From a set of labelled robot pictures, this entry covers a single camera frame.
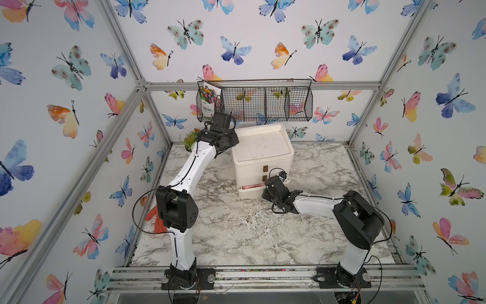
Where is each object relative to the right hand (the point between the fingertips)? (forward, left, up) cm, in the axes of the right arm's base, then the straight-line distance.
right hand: (266, 188), depth 93 cm
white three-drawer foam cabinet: (+9, +2, +18) cm, 20 cm away
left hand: (+14, +15, +20) cm, 29 cm away
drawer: (-2, +7, +1) cm, 7 cm away
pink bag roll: (0, +6, +2) cm, 7 cm away
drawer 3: (0, +10, +7) cm, 13 cm away
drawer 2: (+2, +2, +14) cm, 14 cm away
